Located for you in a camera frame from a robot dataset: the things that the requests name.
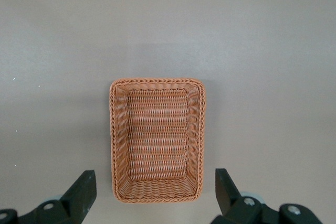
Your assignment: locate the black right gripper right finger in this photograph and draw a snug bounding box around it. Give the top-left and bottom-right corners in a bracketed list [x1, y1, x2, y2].
[212, 168, 320, 224]

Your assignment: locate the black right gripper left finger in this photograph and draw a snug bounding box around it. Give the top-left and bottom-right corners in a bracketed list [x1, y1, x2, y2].
[0, 170, 97, 224]

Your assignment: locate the table cover cloth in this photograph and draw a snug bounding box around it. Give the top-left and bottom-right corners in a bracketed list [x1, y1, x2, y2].
[0, 0, 336, 224]

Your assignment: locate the brown wicker basket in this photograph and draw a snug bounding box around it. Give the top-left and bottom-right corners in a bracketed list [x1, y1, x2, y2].
[109, 78, 206, 204]

